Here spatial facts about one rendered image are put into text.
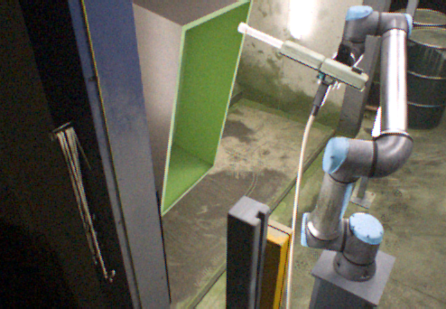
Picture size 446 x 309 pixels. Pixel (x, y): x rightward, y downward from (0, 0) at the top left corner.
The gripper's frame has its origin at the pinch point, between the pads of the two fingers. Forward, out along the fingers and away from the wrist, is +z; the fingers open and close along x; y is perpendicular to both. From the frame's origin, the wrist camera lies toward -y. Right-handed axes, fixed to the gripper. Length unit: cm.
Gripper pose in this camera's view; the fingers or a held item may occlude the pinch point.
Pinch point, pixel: (327, 76)
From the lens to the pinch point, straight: 141.5
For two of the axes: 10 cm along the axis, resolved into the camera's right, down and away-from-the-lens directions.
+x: -8.4, -4.6, 2.8
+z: -5.0, 5.0, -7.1
